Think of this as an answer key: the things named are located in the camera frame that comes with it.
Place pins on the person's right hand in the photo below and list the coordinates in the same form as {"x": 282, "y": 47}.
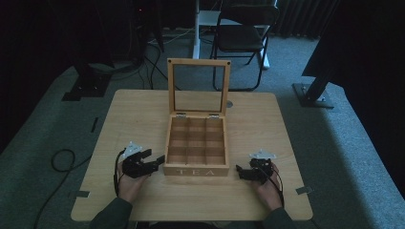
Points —
{"x": 269, "y": 194}

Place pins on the grey tape strip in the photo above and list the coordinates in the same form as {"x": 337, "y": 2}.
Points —
{"x": 304, "y": 190}
{"x": 80, "y": 193}

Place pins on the round grey table grommet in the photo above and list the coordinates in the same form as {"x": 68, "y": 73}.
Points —
{"x": 229, "y": 103}

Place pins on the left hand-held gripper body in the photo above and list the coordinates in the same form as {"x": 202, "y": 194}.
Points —
{"x": 135, "y": 167}

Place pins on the dark curtain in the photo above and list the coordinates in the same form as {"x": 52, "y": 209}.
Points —
{"x": 302, "y": 16}

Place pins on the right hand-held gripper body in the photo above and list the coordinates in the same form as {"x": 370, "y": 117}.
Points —
{"x": 261, "y": 170}

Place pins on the black folding chair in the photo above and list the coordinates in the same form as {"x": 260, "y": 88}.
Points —
{"x": 196, "y": 31}
{"x": 240, "y": 38}

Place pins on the person's left hand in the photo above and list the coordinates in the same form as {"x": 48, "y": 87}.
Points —
{"x": 130, "y": 187}

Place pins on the wooden tea box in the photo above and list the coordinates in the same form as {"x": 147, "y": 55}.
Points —
{"x": 196, "y": 171}

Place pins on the black tape strip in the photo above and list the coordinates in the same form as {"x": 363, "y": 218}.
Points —
{"x": 94, "y": 124}

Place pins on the black stand with base plate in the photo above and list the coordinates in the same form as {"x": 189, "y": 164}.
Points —
{"x": 87, "y": 86}
{"x": 313, "y": 95}

